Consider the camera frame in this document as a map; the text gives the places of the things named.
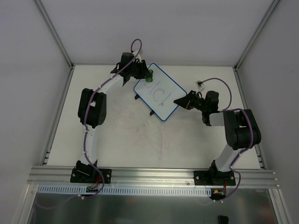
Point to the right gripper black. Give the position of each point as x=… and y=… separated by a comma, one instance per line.
x=190, y=101

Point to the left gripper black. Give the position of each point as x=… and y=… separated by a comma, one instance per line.
x=141, y=70

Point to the green bone-shaped eraser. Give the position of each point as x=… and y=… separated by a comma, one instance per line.
x=149, y=76

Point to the blue framed whiteboard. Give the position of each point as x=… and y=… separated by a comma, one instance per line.
x=159, y=95

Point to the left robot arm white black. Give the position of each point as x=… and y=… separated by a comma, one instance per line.
x=92, y=112

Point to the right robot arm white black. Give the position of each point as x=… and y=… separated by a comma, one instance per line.
x=241, y=134

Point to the black object bottom edge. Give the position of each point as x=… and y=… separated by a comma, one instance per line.
x=223, y=219

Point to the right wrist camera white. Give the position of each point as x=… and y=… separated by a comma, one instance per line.
x=200, y=86

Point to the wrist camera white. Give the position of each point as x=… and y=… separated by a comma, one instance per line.
x=200, y=86
x=137, y=56

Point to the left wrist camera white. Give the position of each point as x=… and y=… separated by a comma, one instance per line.
x=137, y=56

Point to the left aluminium frame post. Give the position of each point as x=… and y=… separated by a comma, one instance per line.
x=50, y=26

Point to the aluminium frame post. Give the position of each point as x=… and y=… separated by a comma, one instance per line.
x=264, y=20
x=50, y=26

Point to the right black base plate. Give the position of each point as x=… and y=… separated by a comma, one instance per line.
x=217, y=178

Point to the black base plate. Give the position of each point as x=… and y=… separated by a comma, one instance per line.
x=217, y=178
x=83, y=177

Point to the right aluminium frame post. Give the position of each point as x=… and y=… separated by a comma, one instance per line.
x=264, y=20

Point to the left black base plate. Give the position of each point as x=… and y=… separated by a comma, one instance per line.
x=83, y=177

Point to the aluminium mounting rail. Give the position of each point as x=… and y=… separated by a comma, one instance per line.
x=152, y=177

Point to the white slotted cable duct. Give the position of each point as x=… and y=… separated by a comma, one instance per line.
x=126, y=190

